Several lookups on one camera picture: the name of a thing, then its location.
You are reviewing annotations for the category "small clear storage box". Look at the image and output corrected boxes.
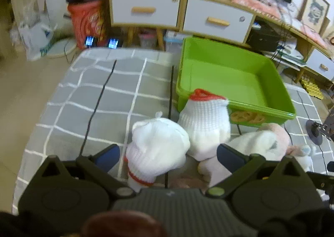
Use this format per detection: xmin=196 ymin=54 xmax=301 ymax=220
xmin=138 ymin=31 xmax=158 ymax=48

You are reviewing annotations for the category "black printer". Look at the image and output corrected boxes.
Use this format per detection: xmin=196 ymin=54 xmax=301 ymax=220
xmin=247 ymin=22 xmax=282 ymax=52

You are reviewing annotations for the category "brown pretzel toy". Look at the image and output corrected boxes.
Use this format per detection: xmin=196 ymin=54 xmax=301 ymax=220
xmin=231 ymin=110 xmax=265 ymax=124

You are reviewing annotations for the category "grey checked tablecloth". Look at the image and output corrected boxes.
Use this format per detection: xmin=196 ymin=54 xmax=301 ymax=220
xmin=12 ymin=48 xmax=334 ymax=217

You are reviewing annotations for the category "white plastic bag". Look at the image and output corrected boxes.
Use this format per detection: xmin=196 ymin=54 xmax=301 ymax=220
xmin=10 ymin=13 xmax=58 ymax=60

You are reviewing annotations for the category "round dark stand base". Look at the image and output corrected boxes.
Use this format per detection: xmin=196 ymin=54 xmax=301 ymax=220
xmin=305 ymin=119 xmax=325 ymax=146

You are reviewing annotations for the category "white knitted glove red cuff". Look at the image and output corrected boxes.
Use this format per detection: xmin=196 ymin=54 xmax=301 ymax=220
xmin=178 ymin=88 xmax=231 ymax=161
xmin=124 ymin=112 xmax=191 ymax=193

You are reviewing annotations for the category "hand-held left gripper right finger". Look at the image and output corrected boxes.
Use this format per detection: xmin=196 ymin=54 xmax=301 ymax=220
xmin=206 ymin=144 xmax=313 ymax=200

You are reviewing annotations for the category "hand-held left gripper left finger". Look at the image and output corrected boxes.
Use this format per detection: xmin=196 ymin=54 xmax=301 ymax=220
xmin=33 ymin=144 xmax=137 ymax=201

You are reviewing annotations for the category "clear box with blue lid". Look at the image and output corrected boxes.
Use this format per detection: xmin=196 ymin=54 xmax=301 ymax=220
xmin=164 ymin=31 xmax=186 ymax=56

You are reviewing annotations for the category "green plastic bin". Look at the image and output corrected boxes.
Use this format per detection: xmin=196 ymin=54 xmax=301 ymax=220
xmin=175 ymin=36 xmax=297 ymax=126

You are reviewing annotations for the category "white plush toy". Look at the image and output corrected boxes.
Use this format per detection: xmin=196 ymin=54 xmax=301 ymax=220
xmin=197 ymin=122 xmax=317 ymax=188

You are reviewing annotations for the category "pink cloth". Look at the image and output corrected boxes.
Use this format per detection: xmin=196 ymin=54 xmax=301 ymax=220
xmin=228 ymin=0 xmax=282 ymax=17

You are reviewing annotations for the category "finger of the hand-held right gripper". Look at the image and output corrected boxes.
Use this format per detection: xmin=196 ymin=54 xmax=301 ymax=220
xmin=306 ymin=160 xmax=334 ymax=196

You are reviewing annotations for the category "white drawer wooden handle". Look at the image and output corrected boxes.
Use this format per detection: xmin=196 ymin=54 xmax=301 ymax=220
xmin=305 ymin=49 xmax=334 ymax=81
xmin=111 ymin=0 xmax=181 ymax=29
xmin=183 ymin=0 xmax=255 ymax=43

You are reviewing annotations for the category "stack of papers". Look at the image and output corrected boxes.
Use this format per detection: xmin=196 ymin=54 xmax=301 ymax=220
xmin=263 ymin=41 xmax=307 ymax=71

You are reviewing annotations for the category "yellow egg tray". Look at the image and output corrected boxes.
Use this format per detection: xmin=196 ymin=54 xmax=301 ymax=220
xmin=300 ymin=75 xmax=326 ymax=99

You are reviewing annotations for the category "small framed picture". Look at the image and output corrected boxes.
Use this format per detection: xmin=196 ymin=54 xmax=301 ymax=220
xmin=297 ymin=0 xmax=330 ymax=30

